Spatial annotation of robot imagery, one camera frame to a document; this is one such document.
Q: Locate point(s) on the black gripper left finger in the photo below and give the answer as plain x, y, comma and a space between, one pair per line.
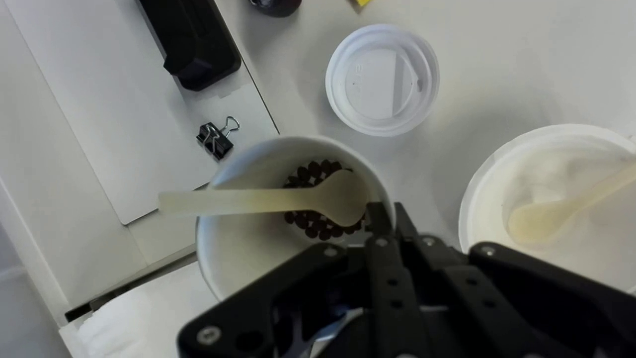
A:
399, 299

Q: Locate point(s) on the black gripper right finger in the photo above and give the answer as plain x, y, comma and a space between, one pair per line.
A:
504, 299

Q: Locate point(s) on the pale plastic spoon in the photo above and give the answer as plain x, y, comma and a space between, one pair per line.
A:
550, 220
266, 202

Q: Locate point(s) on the coffee beans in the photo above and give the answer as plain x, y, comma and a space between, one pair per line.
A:
311, 228

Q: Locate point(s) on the white bowl with cream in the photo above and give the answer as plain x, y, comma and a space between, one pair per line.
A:
530, 180

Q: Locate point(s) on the white bowl with coffee beans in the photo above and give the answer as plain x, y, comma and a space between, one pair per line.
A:
246, 260

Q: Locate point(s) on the white plastic lid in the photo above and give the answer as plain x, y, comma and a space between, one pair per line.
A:
385, 83

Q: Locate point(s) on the black binder clip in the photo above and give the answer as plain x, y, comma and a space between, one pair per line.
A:
214, 140

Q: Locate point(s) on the yellow packet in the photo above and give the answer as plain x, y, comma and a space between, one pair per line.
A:
361, 3

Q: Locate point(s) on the black round knob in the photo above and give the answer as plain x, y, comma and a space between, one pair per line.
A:
275, 7

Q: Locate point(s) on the black clamp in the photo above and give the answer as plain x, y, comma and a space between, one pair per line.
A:
196, 47

